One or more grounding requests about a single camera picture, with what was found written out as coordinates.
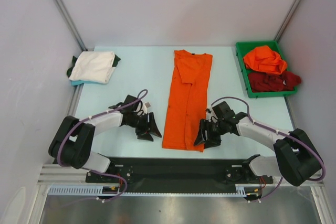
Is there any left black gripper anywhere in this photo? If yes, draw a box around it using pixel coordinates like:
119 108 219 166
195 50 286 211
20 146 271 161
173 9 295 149
127 112 161 142

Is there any orange t shirt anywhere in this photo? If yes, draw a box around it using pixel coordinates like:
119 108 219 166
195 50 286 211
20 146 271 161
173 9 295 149
243 46 288 75
162 50 213 152

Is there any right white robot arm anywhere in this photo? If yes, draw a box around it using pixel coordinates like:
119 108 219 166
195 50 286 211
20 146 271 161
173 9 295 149
194 97 326 186

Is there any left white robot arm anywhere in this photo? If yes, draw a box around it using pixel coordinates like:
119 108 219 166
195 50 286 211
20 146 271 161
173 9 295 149
48 94 162 182

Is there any dark red t shirt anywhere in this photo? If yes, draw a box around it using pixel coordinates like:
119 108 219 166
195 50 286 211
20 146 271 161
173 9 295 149
248 71 302 92

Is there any folded white t shirt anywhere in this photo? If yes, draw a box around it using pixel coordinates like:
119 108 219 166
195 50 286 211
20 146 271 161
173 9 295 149
69 51 116 84

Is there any folded light blue t shirt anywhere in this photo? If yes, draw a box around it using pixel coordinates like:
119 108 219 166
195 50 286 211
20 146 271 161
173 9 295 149
70 80 87 87

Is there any green plastic bin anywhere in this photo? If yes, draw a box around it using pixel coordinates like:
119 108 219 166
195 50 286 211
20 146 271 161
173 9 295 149
236 40 298 98

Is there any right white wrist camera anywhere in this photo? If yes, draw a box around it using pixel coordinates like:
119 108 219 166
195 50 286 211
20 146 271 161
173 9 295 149
206 108 217 121

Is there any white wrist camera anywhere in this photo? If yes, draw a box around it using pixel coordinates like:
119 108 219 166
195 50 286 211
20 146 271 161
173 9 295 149
206 108 217 121
136 101 152 115

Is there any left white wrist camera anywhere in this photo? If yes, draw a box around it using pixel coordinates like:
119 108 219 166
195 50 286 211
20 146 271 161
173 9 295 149
136 101 152 115

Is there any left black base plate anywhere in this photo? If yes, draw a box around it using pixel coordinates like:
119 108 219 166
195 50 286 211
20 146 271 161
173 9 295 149
85 165 133 184

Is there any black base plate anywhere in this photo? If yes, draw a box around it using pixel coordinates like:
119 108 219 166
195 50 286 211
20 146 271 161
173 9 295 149
85 165 133 184
224 165 274 185

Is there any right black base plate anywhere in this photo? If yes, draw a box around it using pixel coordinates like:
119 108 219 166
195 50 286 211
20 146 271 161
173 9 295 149
224 165 274 185

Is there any white slotted cable duct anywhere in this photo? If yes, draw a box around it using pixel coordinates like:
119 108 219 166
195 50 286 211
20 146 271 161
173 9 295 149
48 185 261 197

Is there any left aluminium side rail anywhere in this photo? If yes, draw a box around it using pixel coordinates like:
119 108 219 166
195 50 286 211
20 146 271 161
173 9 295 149
65 84 83 117

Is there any aluminium front rail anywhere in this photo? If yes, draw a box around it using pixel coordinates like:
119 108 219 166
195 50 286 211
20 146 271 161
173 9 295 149
37 164 324 187

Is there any left aluminium corner post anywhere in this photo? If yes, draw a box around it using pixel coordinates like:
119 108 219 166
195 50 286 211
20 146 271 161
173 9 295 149
53 0 87 51

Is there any aluminium corner post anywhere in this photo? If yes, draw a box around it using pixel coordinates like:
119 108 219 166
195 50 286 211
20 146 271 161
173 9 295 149
53 0 87 51
274 0 303 42

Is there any right aluminium corner post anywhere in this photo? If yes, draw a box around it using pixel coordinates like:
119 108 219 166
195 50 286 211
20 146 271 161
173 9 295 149
274 0 303 42

